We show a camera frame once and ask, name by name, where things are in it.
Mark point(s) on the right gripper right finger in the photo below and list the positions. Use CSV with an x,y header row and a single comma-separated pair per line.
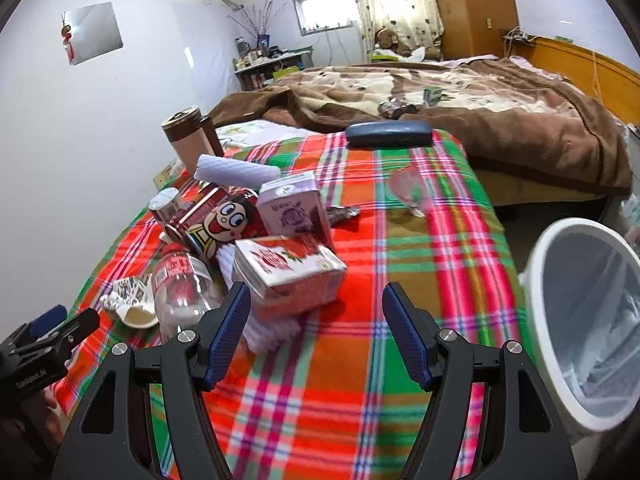
x,y
521,434

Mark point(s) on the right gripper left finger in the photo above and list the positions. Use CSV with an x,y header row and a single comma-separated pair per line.
x,y
111,434

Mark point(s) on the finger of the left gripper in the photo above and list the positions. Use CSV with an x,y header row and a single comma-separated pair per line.
x,y
47,321
72,333

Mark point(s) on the clear plastic bottle red label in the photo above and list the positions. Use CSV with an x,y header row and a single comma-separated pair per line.
x,y
183,291

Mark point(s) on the white yogurt cup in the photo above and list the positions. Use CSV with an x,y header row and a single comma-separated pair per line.
x,y
168,207

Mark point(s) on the red cartoon drink can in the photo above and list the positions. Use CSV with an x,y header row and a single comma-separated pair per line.
x,y
218,219

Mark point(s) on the white foam net roll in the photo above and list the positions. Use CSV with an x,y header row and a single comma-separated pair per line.
x,y
233,172

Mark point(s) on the red white drink carton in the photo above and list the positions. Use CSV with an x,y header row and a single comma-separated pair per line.
x,y
287,275

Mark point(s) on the purple milk carton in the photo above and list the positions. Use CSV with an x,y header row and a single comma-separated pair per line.
x,y
293,205

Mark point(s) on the clear plastic cup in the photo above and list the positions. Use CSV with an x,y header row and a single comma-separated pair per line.
x,y
410,189

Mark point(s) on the white round trash bin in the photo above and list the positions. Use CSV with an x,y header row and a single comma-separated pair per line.
x,y
581,287

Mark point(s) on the person's left hand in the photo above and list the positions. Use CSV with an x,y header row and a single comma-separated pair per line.
x,y
31,435

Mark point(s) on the brown beige travel mug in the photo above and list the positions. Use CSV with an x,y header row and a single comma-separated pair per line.
x,y
192,134

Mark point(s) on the white floral bedsheet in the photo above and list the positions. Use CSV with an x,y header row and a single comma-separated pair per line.
x,y
257,132

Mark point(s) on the cluttered shelf desk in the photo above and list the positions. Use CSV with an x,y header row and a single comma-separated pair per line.
x,y
255,71

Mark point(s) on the brown fleece blanket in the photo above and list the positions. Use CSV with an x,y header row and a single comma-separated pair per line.
x,y
508,119

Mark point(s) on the dark blue glasses case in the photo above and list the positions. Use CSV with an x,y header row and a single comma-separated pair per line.
x,y
389,134

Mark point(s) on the vase with branches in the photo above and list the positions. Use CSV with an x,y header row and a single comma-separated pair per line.
x,y
256,21

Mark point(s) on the small green box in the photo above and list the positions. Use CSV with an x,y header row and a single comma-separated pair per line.
x,y
433,96

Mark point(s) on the dark wrapped item on blanket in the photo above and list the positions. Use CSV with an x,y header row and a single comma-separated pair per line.
x,y
394,108

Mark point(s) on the wooden headboard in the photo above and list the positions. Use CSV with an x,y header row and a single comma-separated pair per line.
x,y
614,84

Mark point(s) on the small window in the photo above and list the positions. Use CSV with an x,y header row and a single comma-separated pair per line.
x,y
324,15

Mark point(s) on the teddy bear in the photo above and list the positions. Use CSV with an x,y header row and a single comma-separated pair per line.
x,y
387,42

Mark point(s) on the wooden wardrobe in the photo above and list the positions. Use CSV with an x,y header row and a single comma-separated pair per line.
x,y
475,27

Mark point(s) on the patterned curtain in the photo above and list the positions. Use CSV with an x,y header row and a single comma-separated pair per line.
x,y
416,23

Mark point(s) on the wall calendar poster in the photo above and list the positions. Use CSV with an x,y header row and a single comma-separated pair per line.
x,y
89,32

